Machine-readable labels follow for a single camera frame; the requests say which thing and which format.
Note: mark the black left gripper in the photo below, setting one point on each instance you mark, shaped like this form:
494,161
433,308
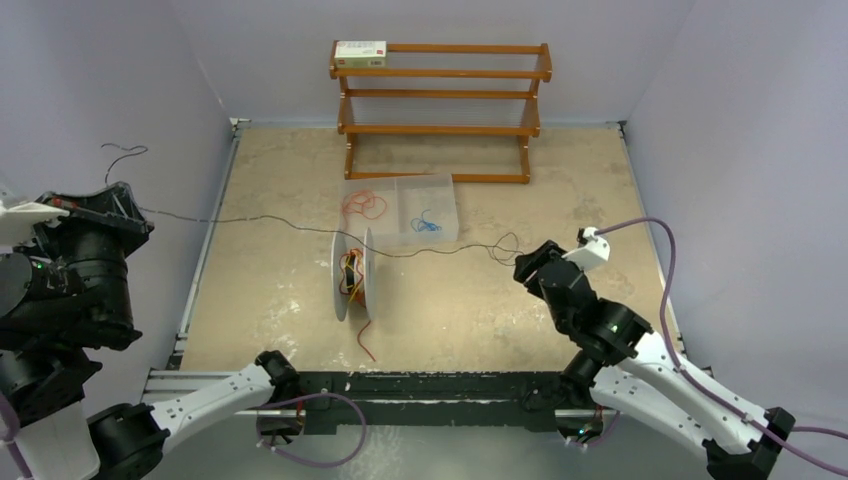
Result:
115,205

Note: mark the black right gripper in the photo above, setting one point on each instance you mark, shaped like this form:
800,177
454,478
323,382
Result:
527,264

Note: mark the white plastic cable spool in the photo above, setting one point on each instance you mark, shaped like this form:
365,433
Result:
353,274

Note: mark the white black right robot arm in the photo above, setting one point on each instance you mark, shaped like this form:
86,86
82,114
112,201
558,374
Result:
624,364

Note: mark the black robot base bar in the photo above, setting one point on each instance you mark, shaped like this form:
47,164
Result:
319,402

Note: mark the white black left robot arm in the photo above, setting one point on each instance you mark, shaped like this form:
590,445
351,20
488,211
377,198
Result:
64,291

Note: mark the clear plastic divided tray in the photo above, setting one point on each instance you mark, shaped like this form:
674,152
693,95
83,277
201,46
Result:
400,210

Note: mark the orange wooden shelf rack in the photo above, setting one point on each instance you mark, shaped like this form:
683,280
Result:
431,89

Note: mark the white cardboard box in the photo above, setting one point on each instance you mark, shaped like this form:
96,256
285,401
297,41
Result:
360,54

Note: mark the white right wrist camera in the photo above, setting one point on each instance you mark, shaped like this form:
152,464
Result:
592,251

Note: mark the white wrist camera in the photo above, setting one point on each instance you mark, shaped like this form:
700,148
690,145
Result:
19,217
592,251

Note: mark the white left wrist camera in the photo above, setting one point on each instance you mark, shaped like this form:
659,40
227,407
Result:
19,217

